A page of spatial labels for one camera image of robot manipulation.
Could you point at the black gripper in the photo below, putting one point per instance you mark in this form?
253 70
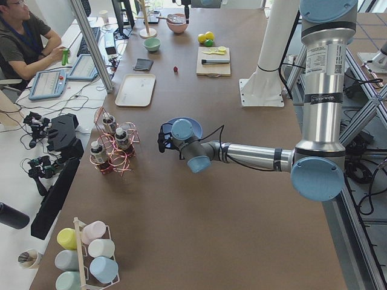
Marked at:
168 142

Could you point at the blue plate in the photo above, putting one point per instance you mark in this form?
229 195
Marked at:
198 127

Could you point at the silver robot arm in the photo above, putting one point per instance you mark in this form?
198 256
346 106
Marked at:
316 164

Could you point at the lower left drink bottle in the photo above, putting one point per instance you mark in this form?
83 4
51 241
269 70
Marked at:
123 142

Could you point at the cream rabbit tray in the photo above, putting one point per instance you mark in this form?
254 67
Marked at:
135 90

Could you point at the lower right drink bottle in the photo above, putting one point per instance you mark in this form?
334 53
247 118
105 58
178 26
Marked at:
100 158

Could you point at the grey folded cloth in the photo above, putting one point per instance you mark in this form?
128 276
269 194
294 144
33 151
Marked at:
143 65

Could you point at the wooden cutting board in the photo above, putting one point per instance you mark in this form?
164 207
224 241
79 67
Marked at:
213 70

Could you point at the steel muddler black tip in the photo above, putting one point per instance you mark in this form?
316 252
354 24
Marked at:
214 61

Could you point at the yellow plastic knife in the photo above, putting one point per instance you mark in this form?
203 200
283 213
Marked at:
214 52

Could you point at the green bowl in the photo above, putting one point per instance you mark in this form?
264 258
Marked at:
152 44

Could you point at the green lime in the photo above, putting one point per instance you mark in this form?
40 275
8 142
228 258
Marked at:
208 43

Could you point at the right teach pendant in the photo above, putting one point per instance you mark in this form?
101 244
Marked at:
84 69

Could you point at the teach pendant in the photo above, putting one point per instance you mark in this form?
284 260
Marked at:
84 69
48 84

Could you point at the lower whole lemon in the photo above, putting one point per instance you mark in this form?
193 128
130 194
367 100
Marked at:
201 38

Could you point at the whole lemon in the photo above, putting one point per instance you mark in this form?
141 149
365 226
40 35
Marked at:
201 38
209 35

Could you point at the wooden stand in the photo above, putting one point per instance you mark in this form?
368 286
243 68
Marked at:
147 32

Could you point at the upper whole lemon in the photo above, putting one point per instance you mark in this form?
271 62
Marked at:
209 35

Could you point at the pink cup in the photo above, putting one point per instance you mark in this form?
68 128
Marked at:
92 231

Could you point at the pink bowl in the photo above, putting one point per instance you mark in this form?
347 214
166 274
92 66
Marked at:
176 22

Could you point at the white cup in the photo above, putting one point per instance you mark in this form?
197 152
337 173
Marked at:
101 247

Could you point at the left teach pendant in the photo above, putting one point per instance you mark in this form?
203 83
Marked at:
48 84

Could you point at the yellow cup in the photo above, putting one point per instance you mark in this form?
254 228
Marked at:
66 238

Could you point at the blue cup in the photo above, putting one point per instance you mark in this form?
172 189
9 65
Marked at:
105 270

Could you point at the wooden cup rack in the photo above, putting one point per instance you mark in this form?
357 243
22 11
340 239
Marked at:
87 280

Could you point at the grey cup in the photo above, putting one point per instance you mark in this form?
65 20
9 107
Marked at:
67 260

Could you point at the seated person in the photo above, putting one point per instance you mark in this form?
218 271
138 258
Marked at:
28 45

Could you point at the pale green cup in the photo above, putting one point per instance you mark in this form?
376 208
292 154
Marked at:
68 280

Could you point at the black bottle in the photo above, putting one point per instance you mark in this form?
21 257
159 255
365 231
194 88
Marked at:
13 217

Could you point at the paper cup with utensils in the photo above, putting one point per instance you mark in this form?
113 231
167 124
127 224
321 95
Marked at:
29 259

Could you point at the copper wire bottle rack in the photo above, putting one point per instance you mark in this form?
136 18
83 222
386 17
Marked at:
118 159

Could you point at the aluminium frame post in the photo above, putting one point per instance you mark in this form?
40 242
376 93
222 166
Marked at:
91 42

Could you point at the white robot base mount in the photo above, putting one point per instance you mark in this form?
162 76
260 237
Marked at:
263 88

